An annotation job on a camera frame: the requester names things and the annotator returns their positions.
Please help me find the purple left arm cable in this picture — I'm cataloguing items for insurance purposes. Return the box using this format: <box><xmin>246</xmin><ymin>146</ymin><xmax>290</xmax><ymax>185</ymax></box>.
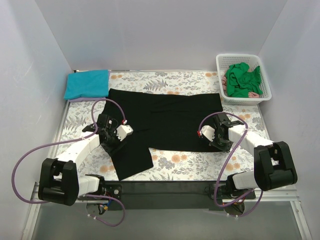
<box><xmin>11</xmin><ymin>98</ymin><xmax>126</xmax><ymax>227</ymax></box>

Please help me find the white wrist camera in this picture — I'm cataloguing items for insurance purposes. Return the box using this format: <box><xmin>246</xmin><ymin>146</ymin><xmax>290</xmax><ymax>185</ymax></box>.
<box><xmin>197</xmin><ymin>125</ymin><xmax>215</xmax><ymax>142</ymax></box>
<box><xmin>115</xmin><ymin>120</ymin><xmax>134</xmax><ymax>142</ymax></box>

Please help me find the aluminium frame rail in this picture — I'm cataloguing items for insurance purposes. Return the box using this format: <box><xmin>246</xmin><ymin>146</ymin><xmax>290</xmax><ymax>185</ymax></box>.
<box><xmin>31</xmin><ymin>182</ymin><xmax>301</xmax><ymax>203</ymax></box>

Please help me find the folded teal t shirt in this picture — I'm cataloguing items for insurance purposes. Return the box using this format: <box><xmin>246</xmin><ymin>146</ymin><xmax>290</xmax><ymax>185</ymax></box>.
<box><xmin>64</xmin><ymin>69</ymin><xmax>110</xmax><ymax>101</ymax></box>

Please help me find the white plastic laundry basket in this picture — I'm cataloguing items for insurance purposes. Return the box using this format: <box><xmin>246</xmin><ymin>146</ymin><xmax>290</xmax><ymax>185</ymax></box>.
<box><xmin>216</xmin><ymin>53</ymin><xmax>272</xmax><ymax>106</ymax></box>

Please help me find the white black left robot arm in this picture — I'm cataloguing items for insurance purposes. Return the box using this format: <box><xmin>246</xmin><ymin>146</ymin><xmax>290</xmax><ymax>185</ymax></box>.
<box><xmin>38</xmin><ymin>114</ymin><xmax>133</xmax><ymax>206</ymax></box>

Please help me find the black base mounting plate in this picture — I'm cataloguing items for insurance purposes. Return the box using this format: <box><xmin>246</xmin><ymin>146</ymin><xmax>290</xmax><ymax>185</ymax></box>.
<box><xmin>77</xmin><ymin>180</ymin><xmax>256</xmax><ymax>212</ymax></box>

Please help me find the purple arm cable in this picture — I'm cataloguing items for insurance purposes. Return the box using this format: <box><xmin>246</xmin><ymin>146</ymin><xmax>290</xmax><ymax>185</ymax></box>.
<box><xmin>198</xmin><ymin>111</ymin><xmax>265</xmax><ymax>218</ymax></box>
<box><xmin>11</xmin><ymin>98</ymin><xmax>126</xmax><ymax>227</ymax></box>

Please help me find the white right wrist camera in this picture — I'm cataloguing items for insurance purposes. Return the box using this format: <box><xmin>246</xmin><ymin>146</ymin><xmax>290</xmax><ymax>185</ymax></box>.
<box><xmin>197</xmin><ymin>125</ymin><xmax>215</xmax><ymax>142</ymax></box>

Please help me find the black t shirt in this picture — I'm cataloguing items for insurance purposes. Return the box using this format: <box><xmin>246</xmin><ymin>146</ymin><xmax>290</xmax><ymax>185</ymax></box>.
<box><xmin>102</xmin><ymin>89</ymin><xmax>223</xmax><ymax>180</ymax></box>

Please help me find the green t shirt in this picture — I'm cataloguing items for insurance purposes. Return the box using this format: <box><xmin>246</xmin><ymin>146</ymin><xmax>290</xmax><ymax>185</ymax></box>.
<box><xmin>224</xmin><ymin>62</ymin><xmax>263</xmax><ymax>98</ymax></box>

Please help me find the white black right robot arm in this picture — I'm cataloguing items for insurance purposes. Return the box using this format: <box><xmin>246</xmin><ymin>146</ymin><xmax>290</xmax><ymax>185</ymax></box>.
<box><xmin>198</xmin><ymin>112</ymin><xmax>298</xmax><ymax>199</ymax></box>

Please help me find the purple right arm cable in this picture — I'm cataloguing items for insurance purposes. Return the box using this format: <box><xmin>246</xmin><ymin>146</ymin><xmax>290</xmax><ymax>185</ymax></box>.
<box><xmin>198</xmin><ymin>111</ymin><xmax>265</xmax><ymax>218</ymax></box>

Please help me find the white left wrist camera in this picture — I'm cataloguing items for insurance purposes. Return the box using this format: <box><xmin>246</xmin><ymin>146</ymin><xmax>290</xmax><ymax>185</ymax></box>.
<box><xmin>115</xmin><ymin>120</ymin><xmax>134</xmax><ymax>142</ymax></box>

